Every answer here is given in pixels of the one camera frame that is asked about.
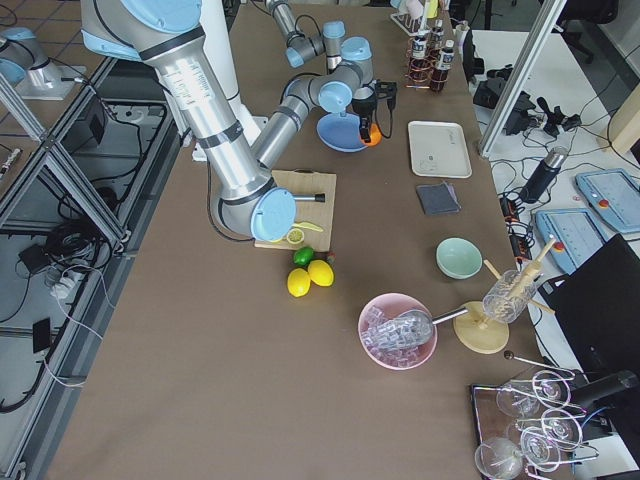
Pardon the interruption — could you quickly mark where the tea bottle right rear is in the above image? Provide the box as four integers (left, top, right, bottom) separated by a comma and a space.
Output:
407, 30, 431, 87

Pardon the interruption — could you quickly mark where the yellow lemon upper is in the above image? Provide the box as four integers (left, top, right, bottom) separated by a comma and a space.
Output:
307, 259, 335, 287

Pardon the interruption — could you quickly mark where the teach pendant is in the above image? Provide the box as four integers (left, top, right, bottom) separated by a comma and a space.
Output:
534, 208, 609, 274
575, 168, 639, 234

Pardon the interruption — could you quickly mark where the tea bottle front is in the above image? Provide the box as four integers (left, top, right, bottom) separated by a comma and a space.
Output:
429, 40, 455, 92

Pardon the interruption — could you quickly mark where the grey folded cloth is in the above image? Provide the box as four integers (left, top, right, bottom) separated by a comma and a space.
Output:
416, 182, 461, 215

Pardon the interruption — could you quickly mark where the yellow lemon lower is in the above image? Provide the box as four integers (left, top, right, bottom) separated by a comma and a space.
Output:
287, 268, 311, 298

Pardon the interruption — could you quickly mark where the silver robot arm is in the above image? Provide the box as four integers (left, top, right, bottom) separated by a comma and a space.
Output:
81, 1, 382, 241
265, 1, 377, 145

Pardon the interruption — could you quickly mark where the orange fruit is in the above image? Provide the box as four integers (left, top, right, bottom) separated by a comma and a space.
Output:
362, 124, 383, 147

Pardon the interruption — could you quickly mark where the tea bottle left rear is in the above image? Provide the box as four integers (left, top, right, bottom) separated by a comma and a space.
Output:
428, 19, 444, 61

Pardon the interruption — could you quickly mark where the teach pendant near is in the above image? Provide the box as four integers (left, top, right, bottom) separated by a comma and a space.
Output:
534, 208, 609, 274

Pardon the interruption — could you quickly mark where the wooden cup stand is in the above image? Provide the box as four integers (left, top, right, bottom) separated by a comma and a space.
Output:
453, 237, 555, 354

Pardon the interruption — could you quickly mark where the blue round plate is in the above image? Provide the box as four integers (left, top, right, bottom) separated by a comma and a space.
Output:
316, 113, 368, 153

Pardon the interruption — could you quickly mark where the wine glass tray rack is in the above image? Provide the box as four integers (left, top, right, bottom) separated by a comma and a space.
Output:
470, 368, 599, 479

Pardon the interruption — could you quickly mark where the steel muddler black tip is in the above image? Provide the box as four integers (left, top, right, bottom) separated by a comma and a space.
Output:
293, 193, 326, 203

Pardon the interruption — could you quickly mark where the clear glass on stand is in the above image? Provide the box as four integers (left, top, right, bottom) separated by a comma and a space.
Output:
482, 270, 536, 324

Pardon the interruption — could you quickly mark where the copper wire bottle rack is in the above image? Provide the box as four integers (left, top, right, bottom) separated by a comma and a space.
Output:
405, 27, 444, 89

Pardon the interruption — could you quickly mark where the wooden cutting board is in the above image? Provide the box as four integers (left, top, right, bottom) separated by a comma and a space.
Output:
254, 170, 337, 252

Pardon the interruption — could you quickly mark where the green bowl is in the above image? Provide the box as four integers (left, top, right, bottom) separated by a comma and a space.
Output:
436, 237, 483, 280

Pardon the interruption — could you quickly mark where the black thermos bottle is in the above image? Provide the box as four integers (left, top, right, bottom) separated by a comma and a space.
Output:
519, 146, 569, 204

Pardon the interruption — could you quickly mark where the green lime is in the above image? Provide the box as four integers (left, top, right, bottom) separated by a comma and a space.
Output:
293, 246, 315, 267

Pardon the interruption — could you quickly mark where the cream rabbit tray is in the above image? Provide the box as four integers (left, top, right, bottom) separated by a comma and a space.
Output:
408, 120, 472, 179

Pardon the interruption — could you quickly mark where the lemon slice upper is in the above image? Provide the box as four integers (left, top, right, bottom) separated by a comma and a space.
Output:
285, 227, 305, 245

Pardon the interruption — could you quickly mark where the tea bottle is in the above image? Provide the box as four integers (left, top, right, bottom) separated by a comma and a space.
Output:
428, 19, 444, 61
429, 40, 455, 92
407, 30, 431, 87

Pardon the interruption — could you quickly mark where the teach pendant far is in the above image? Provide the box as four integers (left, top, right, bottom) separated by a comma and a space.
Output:
575, 168, 639, 234

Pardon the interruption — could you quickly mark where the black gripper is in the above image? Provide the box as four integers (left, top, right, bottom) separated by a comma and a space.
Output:
351, 80, 397, 144

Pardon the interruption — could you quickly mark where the pink ice bowl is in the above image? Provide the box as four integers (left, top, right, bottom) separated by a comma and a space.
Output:
358, 293, 438, 370

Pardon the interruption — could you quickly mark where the yellow lemon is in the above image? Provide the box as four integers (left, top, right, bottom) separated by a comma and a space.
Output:
307, 259, 335, 287
287, 268, 311, 298

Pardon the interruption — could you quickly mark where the steel ice scoop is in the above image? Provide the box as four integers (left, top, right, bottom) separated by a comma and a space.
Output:
390, 307, 468, 348

